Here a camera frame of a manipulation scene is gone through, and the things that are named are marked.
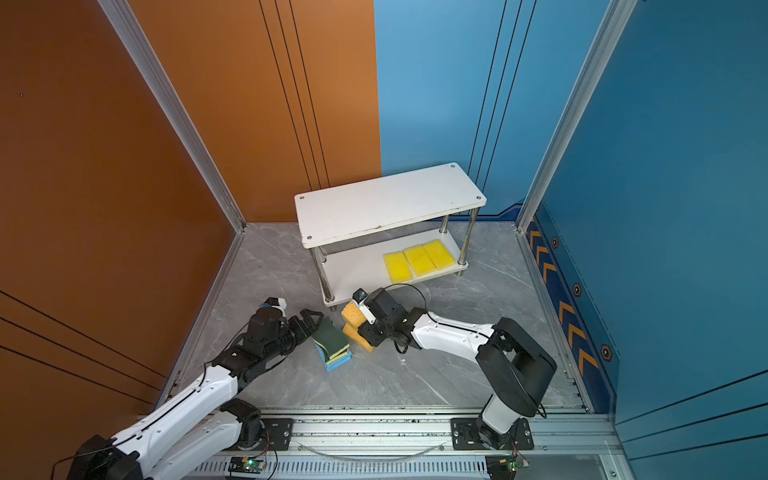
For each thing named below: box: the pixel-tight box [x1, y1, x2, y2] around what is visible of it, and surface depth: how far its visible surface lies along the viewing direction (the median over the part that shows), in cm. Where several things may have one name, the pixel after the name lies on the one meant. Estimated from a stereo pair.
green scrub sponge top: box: [312, 317, 350, 359], surface depth 83 cm
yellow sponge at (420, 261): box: [403, 245, 437, 277], surface depth 102 cm
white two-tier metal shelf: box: [294, 162, 487, 310], surface depth 83 cm
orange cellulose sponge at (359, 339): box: [342, 322, 374, 353], surface depth 87 cm
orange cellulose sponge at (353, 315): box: [341, 302, 367, 329], surface depth 87 cm
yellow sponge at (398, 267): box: [383, 251, 413, 283], surface depth 99 cm
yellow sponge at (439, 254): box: [422, 239, 456, 270], surface depth 104 cm
